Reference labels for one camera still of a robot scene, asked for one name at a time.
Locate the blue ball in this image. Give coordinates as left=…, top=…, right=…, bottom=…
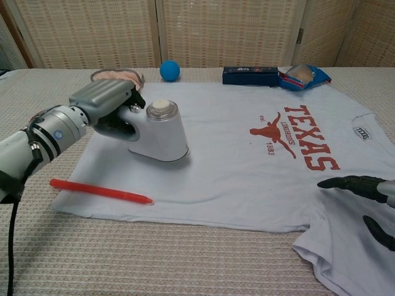
left=159, top=60, right=181, bottom=83

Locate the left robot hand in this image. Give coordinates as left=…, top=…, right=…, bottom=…
left=68, top=79, right=146, bottom=139

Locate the woven folding screen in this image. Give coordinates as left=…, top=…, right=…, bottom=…
left=0, top=0, right=395, bottom=70

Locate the beige woven tablecloth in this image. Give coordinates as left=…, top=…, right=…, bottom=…
left=0, top=66, right=395, bottom=296

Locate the blue snack packet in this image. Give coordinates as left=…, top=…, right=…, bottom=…
left=277, top=64, right=333, bottom=91

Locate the pink eye mask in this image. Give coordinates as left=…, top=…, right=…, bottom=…
left=90, top=69, right=146, bottom=92

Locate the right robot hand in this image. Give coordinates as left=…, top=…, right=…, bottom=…
left=317, top=175, right=395, bottom=250

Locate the dark blue rectangular box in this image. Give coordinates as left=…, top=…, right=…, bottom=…
left=222, top=65, right=280, bottom=88

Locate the white Texas print t-shirt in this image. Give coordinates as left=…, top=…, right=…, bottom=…
left=51, top=81, right=395, bottom=296

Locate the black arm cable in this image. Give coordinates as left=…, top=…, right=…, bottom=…
left=6, top=123, right=44, bottom=296

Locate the red pen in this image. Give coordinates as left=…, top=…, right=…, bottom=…
left=49, top=178, right=155, bottom=205

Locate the white handheld steamer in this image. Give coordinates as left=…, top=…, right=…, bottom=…
left=92, top=99, right=190, bottom=163

